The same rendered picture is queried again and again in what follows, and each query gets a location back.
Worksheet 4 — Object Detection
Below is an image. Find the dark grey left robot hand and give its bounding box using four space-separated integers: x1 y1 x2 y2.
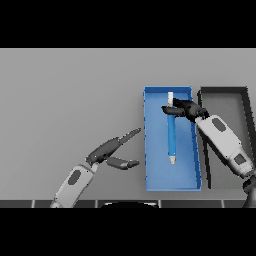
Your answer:
85 127 142 171

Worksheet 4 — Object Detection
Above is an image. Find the blue pipe with pale ends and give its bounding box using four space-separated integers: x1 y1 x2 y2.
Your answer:
167 91 178 165

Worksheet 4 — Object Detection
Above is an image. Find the dark grey bin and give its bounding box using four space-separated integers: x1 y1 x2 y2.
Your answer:
197 86 256 190

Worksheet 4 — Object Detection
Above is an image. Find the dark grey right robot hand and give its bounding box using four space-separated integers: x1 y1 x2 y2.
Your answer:
161 97 211 124

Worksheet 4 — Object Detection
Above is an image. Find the blue bin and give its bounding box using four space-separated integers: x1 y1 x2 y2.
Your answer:
143 85 203 192

